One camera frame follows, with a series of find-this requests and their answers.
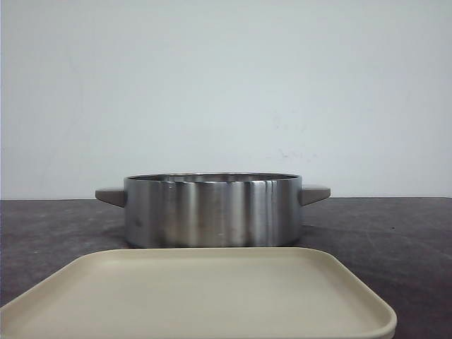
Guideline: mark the cream rectangular plastic tray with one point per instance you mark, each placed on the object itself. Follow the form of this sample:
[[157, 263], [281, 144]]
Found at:
[[200, 293]]

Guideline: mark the stainless steel steamer pot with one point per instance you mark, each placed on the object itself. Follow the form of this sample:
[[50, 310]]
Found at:
[[236, 209]]

